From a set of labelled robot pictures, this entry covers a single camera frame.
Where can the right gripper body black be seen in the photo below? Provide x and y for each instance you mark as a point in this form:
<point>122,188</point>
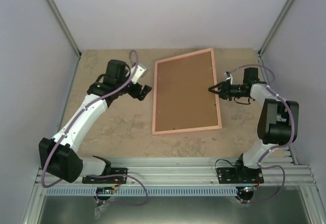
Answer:
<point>229,92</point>

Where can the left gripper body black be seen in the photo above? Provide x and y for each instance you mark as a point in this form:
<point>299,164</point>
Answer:
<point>135,93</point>

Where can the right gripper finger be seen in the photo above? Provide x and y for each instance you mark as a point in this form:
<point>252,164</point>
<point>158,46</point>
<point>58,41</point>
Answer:
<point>216,87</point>
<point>214,91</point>

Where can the brown backing board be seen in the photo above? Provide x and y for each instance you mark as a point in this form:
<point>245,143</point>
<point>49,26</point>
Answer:
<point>186,96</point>

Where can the pink picture frame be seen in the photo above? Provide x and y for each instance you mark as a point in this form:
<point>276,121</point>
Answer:
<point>155,107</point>

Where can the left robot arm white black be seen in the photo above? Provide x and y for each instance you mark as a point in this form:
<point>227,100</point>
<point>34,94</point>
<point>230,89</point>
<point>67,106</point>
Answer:
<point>58,155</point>

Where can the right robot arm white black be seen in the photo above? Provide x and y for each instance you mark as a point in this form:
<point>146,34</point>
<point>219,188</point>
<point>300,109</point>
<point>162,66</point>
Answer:
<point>277,125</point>

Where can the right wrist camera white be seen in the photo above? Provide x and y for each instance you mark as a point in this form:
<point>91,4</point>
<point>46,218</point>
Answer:
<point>228,77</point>

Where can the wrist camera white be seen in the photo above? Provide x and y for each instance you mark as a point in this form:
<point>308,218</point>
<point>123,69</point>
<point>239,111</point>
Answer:
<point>228,77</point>
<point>137,72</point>

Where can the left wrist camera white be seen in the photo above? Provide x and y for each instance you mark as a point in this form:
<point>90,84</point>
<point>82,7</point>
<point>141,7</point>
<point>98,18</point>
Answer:
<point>137,72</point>

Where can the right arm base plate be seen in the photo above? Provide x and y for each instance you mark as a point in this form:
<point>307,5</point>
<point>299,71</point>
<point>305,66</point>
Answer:
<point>228,175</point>

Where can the aluminium rail base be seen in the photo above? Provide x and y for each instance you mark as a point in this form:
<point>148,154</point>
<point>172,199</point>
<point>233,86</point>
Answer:
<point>200,171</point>

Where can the blue slotted cable duct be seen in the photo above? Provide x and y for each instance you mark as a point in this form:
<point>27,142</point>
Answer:
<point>137,191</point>

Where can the right aluminium corner post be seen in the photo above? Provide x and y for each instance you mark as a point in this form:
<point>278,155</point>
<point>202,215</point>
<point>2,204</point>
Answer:
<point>275,27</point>

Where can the aluminium corner post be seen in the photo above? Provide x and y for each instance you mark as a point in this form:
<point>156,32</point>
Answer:
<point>275,27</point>
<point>60,20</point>

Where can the left aluminium corner post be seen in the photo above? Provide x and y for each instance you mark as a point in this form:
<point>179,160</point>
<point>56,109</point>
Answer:
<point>60,20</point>

